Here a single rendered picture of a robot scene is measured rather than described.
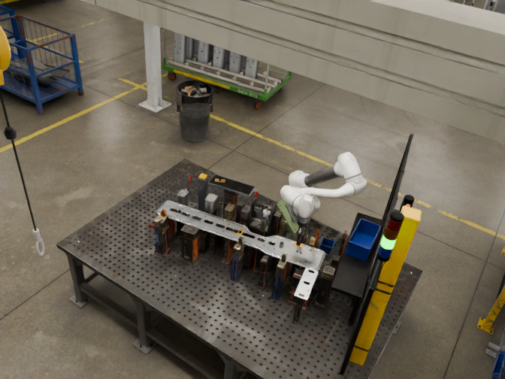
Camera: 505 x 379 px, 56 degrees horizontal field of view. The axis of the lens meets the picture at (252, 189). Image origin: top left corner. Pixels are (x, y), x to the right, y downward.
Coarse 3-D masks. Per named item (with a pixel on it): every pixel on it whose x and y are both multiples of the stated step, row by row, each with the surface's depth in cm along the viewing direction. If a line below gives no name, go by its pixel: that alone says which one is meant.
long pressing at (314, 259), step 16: (160, 208) 387; (176, 208) 389; (192, 208) 390; (192, 224) 376; (208, 224) 377; (224, 224) 378; (240, 224) 379; (256, 240) 367; (272, 240) 369; (288, 240) 370; (288, 256) 356; (304, 256) 357; (320, 256) 359
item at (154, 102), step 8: (144, 24) 650; (144, 32) 657; (152, 32) 650; (144, 40) 664; (152, 40) 656; (152, 48) 664; (152, 56) 671; (160, 56) 683; (152, 64) 678; (160, 64) 689; (152, 72) 686; (160, 72) 696; (152, 80) 695; (160, 80) 704; (152, 88) 702; (160, 88) 711; (152, 96) 711; (160, 96) 718; (144, 104) 724; (152, 104) 719; (160, 104) 720; (168, 104) 730
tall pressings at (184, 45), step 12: (180, 36) 756; (180, 48) 766; (192, 48) 791; (204, 48) 774; (216, 48) 764; (180, 60) 778; (204, 60) 785; (216, 60) 774; (228, 60) 793; (240, 60) 761; (252, 60) 744; (252, 72) 754
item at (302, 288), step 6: (306, 270) 347; (312, 270) 347; (306, 276) 342; (312, 276) 342; (300, 282) 337; (312, 282) 338; (300, 288) 333; (306, 288) 333; (312, 288) 334; (294, 294) 328; (306, 294) 329
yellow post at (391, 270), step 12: (408, 216) 246; (420, 216) 247; (408, 228) 248; (396, 240) 255; (408, 240) 252; (396, 252) 260; (384, 264) 268; (396, 264) 264; (384, 276) 272; (396, 276) 269; (384, 288) 277; (372, 300) 286; (384, 300) 282; (372, 312) 291; (372, 324) 297; (360, 336) 307; (372, 336) 303; (360, 348) 313; (360, 360) 320
